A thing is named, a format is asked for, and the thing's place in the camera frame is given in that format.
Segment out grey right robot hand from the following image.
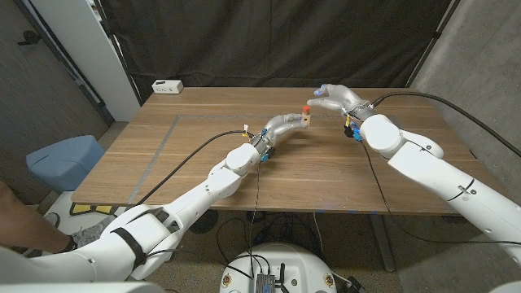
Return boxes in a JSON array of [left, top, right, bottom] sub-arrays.
[[306, 84, 376, 122]]

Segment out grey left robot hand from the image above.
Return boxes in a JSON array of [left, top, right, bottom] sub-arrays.
[[250, 113, 310, 155]]

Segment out black backdrop curtain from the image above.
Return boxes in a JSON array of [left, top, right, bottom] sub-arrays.
[[99, 0, 453, 105]]

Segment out black backdrop stand pole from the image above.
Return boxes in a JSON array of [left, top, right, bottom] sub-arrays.
[[91, 0, 143, 107], [405, 0, 463, 89]]

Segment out black round floor fan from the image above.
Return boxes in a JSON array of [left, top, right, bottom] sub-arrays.
[[190, 208, 219, 234]]

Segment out white power strip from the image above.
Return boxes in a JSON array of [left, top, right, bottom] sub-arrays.
[[151, 79, 184, 95]]

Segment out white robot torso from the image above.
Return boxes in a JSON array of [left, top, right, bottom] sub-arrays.
[[219, 243, 338, 293]]

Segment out grey table leg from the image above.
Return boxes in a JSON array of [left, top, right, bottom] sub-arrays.
[[368, 214, 396, 273]]

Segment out grey finned module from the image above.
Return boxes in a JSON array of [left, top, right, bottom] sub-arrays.
[[255, 273, 276, 293]]

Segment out yellow black floor marker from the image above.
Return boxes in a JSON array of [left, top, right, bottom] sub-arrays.
[[68, 203, 119, 216]]

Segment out blue stool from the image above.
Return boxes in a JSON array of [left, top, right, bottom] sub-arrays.
[[25, 134, 106, 195]]

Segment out white floor board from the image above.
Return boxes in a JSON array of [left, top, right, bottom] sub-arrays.
[[42, 190, 123, 229]]

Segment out person's bare leg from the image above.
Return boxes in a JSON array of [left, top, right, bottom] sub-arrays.
[[0, 181, 73, 254]]

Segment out black white sneaker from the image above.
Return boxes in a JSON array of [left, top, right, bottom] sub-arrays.
[[10, 245, 44, 260]]

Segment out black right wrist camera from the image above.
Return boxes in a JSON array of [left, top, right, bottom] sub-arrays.
[[344, 121, 363, 142]]

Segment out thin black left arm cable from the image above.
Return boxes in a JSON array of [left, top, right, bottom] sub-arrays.
[[146, 162, 261, 282]]

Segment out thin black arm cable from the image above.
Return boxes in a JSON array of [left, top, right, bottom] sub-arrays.
[[146, 162, 261, 282], [361, 140, 521, 246]]

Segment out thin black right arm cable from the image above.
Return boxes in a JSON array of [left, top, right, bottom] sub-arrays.
[[361, 140, 521, 246]]

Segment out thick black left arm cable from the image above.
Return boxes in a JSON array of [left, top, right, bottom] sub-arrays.
[[136, 129, 253, 208]]

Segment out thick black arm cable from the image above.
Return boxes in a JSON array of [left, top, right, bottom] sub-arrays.
[[136, 129, 253, 208], [370, 91, 521, 159]]

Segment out black floor cable bundle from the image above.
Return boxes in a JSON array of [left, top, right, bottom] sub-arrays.
[[215, 210, 325, 265]]

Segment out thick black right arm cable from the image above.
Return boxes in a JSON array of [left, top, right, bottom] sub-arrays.
[[370, 91, 521, 159]]

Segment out white floor cable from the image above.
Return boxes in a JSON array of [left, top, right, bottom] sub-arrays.
[[312, 212, 326, 261]]

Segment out black door handle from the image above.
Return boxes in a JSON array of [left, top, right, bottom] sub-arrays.
[[17, 29, 42, 46]]

